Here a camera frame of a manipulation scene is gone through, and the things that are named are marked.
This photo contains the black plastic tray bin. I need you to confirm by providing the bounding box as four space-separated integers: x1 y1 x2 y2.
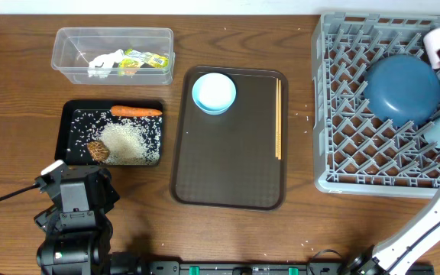
55 99 163 167

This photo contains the pink plastic cup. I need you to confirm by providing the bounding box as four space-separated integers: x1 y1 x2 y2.
423 28 440 70

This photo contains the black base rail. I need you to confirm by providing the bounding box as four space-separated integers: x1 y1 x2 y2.
108 251 435 275

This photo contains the wooden chopstick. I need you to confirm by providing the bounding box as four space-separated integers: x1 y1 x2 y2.
277 79 282 160
275 79 281 160

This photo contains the white rice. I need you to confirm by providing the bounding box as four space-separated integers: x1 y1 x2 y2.
60 109 163 166

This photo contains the orange carrot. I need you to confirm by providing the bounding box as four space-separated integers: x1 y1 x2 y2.
110 105 162 117

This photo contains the brown food scrap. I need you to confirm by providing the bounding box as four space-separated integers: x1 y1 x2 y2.
87 141 110 162

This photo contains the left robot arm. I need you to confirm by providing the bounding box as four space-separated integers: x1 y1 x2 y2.
34 160 149 275

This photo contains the light blue bowl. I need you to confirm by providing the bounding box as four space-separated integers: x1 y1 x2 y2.
192 73 237 115

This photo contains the brown serving tray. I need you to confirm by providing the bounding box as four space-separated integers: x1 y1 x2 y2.
170 66 289 211

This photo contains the grey dishwasher rack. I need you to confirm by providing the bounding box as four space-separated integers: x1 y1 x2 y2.
312 12 440 199

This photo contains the yellow green snack wrapper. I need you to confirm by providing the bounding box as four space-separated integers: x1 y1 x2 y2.
118 49 169 76

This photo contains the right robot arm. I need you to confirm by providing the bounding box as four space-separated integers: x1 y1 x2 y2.
339 49 440 275

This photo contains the white tissue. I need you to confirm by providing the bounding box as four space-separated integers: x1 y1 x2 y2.
87 49 125 79

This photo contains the clear plastic bin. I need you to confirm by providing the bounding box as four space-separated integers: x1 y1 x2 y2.
51 27 175 86

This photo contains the dark blue plate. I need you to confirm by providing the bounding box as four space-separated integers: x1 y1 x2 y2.
364 54 440 127

